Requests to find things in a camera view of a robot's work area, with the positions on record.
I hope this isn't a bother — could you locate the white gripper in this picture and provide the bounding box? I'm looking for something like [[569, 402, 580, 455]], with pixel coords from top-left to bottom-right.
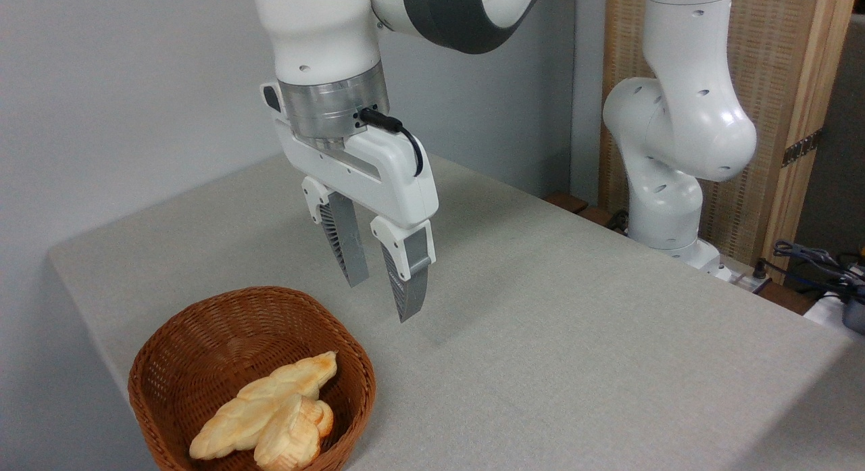
[[262, 82, 439, 323]]

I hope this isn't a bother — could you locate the small braided bread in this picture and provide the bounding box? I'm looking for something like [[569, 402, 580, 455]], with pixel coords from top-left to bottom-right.
[[253, 393, 335, 471]]

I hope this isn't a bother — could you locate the long braided bread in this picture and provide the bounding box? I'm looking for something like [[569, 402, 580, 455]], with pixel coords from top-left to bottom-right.
[[189, 351, 339, 460]]

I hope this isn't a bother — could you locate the brown wicker basket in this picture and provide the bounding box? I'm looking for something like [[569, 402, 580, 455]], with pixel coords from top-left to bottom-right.
[[128, 286, 377, 471]]

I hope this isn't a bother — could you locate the metal screen hinge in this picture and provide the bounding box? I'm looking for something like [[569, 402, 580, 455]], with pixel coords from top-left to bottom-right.
[[782, 128, 824, 168]]

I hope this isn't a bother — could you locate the wooden folding screen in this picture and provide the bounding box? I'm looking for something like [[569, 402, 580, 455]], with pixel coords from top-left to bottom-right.
[[598, 0, 859, 282]]

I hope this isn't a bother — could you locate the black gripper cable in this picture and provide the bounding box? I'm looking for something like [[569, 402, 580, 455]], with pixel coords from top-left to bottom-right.
[[360, 107, 424, 178]]

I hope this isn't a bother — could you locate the black cable bundle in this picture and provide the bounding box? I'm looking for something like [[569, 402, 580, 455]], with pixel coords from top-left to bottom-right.
[[772, 239, 865, 303]]

